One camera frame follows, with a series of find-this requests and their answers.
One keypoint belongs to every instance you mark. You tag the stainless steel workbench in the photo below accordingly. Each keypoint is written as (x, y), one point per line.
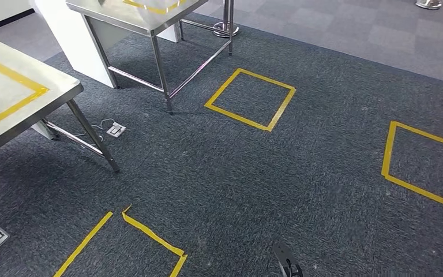
(15, 84)
(99, 11)

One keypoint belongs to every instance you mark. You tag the yellow floor tape square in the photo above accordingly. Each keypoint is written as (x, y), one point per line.
(83, 244)
(387, 153)
(236, 117)

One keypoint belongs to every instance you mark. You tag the white square pillar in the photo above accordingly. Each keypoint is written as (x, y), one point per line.
(72, 46)

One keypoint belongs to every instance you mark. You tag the chrome round floor base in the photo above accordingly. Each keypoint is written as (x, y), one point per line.
(428, 4)

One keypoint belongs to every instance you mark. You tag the chrome stanchion post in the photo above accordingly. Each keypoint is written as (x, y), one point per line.
(226, 30)

